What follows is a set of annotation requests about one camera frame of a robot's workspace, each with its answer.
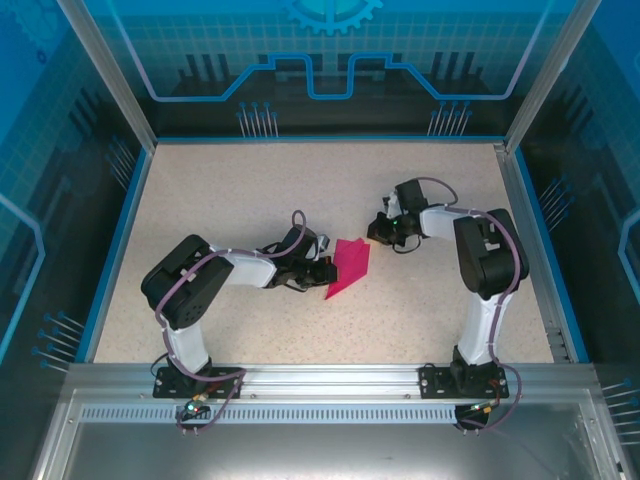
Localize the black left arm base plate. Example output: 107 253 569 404
152 366 245 400

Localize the blue table edge strip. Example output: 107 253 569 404
513 148 591 364
82 147 154 364

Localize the cable connector with green light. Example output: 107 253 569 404
182 394 210 419

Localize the slotted metal cable duct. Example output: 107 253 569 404
79 405 592 425

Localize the aluminium side rail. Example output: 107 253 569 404
493 141 574 364

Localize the aluminium mounting rail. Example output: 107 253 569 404
66 363 597 401

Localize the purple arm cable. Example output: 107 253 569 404
416 177 525 432
153 209 307 434

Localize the aluminium frame post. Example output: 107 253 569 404
55 0 159 150
503 0 600 154

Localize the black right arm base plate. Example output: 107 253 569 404
418 363 520 400

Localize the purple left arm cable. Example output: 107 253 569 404
153 209 307 434

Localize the blue printed back panel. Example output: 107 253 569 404
82 0 557 139

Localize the grey metal tray panel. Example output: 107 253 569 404
29 387 629 480

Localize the pink paper sheet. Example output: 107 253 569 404
323 238 372 301

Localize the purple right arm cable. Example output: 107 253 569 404
416 177 525 432

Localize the blue printed side panel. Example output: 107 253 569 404
0 0 151 480
519 0 640 451

